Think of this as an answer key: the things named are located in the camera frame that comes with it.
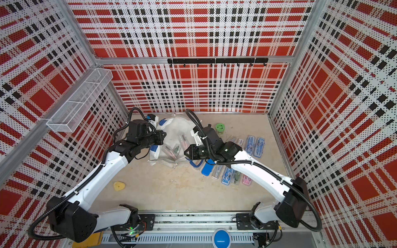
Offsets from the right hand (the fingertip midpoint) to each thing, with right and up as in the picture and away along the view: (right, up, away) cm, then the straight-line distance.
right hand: (188, 153), depth 71 cm
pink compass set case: (+31, -18, +15) cm, 39 cm away
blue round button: (+15, -38, -3) cm, 41 cm away
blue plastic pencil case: (+9, -12, +20) cm, 25 cm away
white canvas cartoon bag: (-9, +7, +24) cm, 27 cm away
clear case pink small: (-13, -2, +21) cm, 25 cm away
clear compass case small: (+14, -14, +19) cm, 28 cm away
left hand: (-12, +9, +9) cm, 18 cm away
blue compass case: (+20, -16, +17) cm, 31 cm away
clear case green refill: (+25, -16, +15) cm, 34 cm away
